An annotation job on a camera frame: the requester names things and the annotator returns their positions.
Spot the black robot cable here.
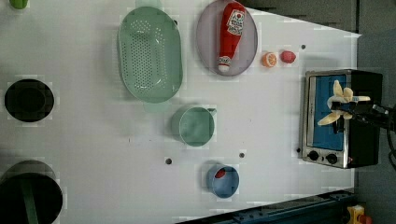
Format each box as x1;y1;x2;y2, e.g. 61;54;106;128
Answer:
386;129;396;172

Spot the green perforated colander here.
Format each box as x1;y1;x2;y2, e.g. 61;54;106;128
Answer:
118;7;183;104

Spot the green object at corner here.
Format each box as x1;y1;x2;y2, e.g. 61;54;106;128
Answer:
9;0;29;9

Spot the orange slice toy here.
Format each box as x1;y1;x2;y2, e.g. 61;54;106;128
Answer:
262;52;277;68

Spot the black round base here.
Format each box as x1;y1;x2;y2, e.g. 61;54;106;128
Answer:
0;160;64;224
4;78;55;122

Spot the green mug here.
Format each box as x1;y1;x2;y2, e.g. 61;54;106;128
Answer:
171;106;217;147

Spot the black round base lower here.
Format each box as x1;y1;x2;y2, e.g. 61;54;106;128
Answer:
0;160;64;224

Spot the red plush ketchup bottle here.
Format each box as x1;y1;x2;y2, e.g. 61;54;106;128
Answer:
218;1;246;73

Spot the red toy in cup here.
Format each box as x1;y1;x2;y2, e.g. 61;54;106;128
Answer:
215;169;226;178

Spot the blue metal frame rail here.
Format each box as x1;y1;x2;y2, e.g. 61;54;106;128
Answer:
178;190;357;224

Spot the peeled banana toy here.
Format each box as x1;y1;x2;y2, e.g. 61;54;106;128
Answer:
318;80;371;126

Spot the black round base upper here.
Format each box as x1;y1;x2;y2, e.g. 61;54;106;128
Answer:
4;78;55;122

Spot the red strawberry toy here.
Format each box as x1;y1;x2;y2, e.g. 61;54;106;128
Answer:
280;50;296;63

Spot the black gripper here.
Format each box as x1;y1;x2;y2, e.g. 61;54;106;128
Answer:
331;102;396;131

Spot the silver black toaster oven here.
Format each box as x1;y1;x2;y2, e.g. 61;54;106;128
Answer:
302;69;383;169

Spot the yellow red device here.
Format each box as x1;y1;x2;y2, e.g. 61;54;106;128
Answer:
347;205;373;224

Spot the blue cup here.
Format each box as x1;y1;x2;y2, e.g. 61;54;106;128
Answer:
205;163;239;199

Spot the grey round plate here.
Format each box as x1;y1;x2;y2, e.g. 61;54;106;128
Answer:
196;0;258;77

